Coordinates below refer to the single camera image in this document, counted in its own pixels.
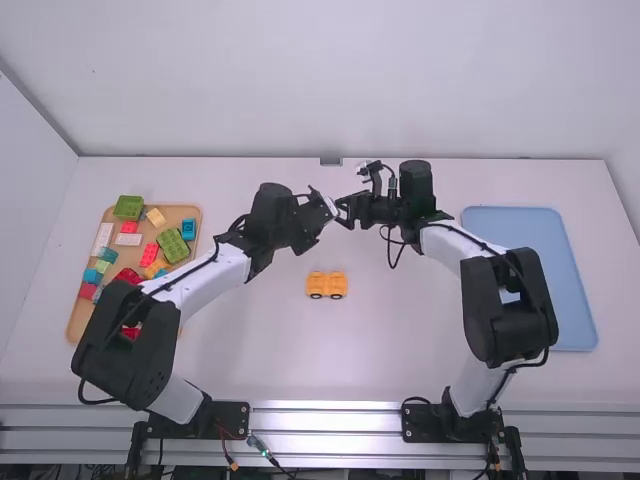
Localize red and black wire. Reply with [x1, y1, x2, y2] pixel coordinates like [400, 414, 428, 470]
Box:
[217, 422, 240, 474]

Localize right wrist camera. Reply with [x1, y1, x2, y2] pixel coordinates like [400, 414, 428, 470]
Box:
[355, 159, 390, 190]

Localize black cable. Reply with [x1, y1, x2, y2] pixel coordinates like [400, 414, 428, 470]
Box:
[77, 377, 119, 406]
[379, 224, 411, 270]

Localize silver rails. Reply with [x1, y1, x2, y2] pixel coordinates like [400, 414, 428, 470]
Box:
[0, 398, 640, 472]

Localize tan tray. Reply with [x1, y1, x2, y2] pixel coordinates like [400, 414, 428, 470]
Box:
[65, 201, 204, 347]

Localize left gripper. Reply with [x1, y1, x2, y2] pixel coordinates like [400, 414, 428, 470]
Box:
[288, 185, 337, 257]

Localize blue mat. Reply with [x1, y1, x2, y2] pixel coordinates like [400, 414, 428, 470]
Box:
[459, 205, 600, 354]

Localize yellow toy car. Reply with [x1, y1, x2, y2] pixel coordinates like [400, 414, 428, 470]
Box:
[305, 269, 350, 302]

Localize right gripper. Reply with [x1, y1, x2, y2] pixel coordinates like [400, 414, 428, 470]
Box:
[333, 189, 402, 232]

